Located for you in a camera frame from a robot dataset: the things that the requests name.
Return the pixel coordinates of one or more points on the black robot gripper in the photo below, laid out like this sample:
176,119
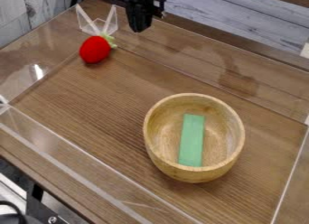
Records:
141,12

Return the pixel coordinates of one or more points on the red plush strawberry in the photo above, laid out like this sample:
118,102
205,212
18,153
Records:
95,48

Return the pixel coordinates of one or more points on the clear acrylic tray walls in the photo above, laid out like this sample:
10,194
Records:
71,125

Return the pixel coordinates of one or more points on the oval wooden bowl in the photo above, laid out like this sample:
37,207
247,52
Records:
224,136

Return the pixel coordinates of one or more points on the green rectangular block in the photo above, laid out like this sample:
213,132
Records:
192,141

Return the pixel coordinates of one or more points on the clear acrylic corner bracket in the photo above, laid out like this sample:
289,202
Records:
98,27

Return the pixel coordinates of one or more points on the black table leg bracket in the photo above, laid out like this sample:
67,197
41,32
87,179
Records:
38,210

